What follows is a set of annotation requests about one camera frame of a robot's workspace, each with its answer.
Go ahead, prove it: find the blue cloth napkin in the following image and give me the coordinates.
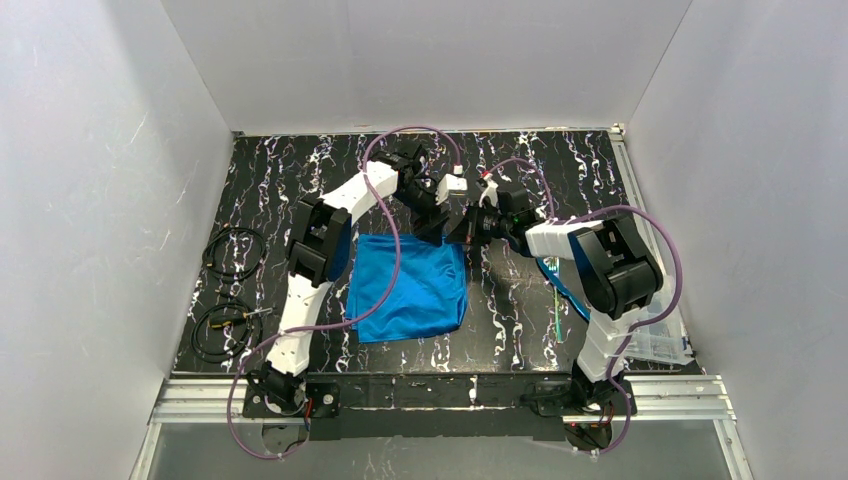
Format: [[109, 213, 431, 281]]
[[346, 234, 468, 344]]

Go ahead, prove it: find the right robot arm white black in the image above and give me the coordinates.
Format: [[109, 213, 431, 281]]
[[446, 181, 665, 403]]

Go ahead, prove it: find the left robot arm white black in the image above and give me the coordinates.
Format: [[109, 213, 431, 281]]
[[249, 144, 448, 411]]

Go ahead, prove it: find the iridescent fork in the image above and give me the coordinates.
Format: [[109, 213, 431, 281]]
[[545, 257, 564, 344]]

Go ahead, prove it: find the clear plastic organizer box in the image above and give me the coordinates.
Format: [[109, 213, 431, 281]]
[[625, 308, 694, 366]]

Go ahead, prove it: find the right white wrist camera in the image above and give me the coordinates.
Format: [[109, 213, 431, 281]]
[[478, 171, 499, 208]]

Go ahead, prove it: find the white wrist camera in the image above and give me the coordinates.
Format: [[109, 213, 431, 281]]
[[478, 171, 499, 208], [435, 174, 468, 205]]

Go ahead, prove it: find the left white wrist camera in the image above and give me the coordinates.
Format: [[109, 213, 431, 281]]
[[435, 174, 468, 205]]

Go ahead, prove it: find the black coiled cable upper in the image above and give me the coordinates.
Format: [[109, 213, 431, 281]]
[[201, 226, 270, 286]]

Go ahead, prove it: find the black coiled cable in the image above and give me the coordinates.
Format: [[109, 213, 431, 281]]
[[190, 301, 274, 364], [201, 226, 270, 286]]

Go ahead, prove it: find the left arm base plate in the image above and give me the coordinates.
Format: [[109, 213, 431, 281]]
[[242, 371, 341, 419]]

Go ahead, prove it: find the black coiled cable lower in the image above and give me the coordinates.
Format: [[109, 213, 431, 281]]
[[190, 301, 274, 364]]

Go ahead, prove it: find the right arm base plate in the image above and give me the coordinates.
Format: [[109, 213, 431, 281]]
[[519, 376, 638, 453]]

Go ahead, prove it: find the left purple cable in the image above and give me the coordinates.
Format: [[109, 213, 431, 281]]
[[226, 125, 465, 463]]

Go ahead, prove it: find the aluminium frame rail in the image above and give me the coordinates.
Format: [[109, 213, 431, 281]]
[[132, 373, 752, 479]]

